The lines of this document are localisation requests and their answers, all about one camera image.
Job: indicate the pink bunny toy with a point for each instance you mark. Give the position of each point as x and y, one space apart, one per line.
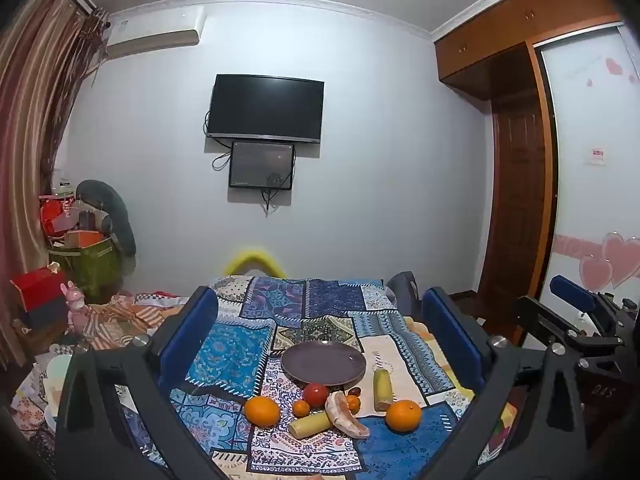
77 312

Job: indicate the large orange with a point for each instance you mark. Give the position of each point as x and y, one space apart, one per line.
262 411
403 416

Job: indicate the red box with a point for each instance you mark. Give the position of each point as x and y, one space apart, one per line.
37 287

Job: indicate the white heart-print sliding door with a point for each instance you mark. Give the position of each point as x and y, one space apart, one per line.
590 110

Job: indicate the brown wooden door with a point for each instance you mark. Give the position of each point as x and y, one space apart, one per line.
515 210

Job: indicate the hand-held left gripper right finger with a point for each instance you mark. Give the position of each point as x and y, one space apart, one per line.
452 342

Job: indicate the dark backpack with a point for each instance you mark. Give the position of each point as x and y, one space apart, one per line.
402 292

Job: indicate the red door sticker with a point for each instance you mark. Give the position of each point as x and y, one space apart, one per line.
597 156

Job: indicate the small dark red date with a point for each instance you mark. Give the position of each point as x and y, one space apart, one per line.
355 391

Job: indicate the orange box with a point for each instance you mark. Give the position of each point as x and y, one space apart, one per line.
85 238

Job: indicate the blue patchwork blanket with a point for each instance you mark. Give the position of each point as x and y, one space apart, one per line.
300 310

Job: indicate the black wall television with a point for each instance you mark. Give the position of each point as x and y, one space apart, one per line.
265 107

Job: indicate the red tomato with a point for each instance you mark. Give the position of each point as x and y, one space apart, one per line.
315 395

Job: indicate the striped brown curtain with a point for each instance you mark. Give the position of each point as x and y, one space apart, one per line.
35 125

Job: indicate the green storage box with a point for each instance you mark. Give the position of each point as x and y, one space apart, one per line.
92 267

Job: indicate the white air conditioner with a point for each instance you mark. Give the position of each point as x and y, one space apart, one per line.
150 35

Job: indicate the black wall panel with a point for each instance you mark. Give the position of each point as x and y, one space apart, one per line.
261 165

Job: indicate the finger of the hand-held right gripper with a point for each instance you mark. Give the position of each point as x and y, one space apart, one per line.
572 291
542 317

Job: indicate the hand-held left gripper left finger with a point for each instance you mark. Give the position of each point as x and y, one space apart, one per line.
187 342

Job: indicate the red bag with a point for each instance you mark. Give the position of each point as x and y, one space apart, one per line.
52 215

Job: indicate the pale yellow corn cob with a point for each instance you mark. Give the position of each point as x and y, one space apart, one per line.
382 390
310 425

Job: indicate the striped cloth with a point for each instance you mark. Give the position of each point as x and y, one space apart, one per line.
125 317

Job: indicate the wooden overhead cabinet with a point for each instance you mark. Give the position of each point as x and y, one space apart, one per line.
505 35

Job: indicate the small orange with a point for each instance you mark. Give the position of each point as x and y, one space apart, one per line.
354 405
301 408

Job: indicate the purple plate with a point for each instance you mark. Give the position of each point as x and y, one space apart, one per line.
323 362

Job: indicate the yellow chair back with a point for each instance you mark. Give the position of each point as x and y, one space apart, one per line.
255 256

